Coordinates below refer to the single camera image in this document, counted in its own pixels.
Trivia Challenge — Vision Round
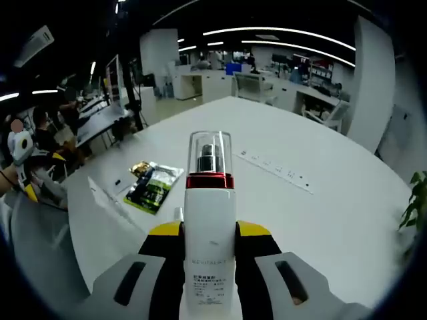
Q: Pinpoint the green black skincare sachet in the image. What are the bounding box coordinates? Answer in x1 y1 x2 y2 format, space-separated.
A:
122 162 185 215

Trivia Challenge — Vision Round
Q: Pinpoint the ceiling air conditioner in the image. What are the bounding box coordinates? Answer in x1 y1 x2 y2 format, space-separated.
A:
13 25 55 68

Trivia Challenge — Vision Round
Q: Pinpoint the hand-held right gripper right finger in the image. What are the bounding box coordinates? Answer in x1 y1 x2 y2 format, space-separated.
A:
235 221 373 320

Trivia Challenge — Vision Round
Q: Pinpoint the ceiling light strip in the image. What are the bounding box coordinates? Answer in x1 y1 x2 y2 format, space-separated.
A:
202 27 357 51
241 40 357 67

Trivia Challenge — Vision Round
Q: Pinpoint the storage shelf rack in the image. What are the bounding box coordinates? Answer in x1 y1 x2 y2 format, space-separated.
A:
306 55 335 88

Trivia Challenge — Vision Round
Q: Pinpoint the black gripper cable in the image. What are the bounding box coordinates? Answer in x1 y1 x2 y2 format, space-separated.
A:
0 170 17 187

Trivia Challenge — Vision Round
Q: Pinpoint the potted green plant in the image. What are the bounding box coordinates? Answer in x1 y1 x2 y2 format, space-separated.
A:
398 171 427 231

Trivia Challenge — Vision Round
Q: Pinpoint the black laptop stand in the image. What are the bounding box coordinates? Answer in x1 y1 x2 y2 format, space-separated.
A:
118 56 150 131

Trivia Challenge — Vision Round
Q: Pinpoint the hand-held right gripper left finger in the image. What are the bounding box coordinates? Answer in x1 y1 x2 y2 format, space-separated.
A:
89 221 186 320

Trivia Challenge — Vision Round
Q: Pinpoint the white office counter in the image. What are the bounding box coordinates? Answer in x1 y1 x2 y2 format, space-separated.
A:
171 64 234 101

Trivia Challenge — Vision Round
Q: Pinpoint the white skincare bottle red collar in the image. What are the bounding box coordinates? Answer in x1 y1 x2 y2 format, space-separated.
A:
178 130 244 320

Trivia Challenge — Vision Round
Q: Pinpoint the white table socket strip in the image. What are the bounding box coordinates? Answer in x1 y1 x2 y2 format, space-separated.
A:
235 149 315 195

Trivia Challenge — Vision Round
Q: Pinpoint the small clear skincare sachet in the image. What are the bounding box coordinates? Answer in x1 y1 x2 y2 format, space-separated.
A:
108 173 135 197

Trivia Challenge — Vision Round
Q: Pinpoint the white side desk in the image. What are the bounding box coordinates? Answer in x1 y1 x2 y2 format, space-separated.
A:
75 99 135 149

